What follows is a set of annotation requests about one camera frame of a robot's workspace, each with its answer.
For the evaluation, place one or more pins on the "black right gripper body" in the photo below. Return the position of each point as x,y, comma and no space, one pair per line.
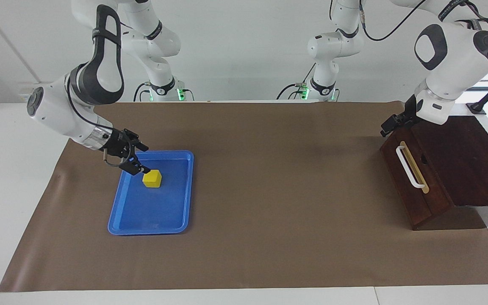
117,146

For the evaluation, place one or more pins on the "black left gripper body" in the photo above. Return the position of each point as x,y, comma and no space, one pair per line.
411,111

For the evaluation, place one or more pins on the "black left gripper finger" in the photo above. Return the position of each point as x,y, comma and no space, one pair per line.
389,126
405,120

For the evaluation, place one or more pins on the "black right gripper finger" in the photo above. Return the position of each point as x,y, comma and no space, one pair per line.
136,168
137,142

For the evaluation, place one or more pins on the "yellow cube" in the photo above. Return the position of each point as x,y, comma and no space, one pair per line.
152,179

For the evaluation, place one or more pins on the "wooden drawer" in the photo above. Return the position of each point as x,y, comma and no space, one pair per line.
413,203

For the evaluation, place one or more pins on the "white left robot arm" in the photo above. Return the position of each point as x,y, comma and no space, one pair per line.
451,63

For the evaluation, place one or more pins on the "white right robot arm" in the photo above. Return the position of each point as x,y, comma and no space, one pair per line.
83,114

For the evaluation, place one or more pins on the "blue plastic tray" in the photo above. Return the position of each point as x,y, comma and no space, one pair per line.
155,207

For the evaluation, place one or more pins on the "dark wooden cabinet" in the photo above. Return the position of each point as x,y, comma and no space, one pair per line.
472,161

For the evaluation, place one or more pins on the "brown table mat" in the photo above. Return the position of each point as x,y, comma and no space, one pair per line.
269,237

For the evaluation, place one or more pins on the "white wall socket box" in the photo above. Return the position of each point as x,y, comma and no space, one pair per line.
24,91

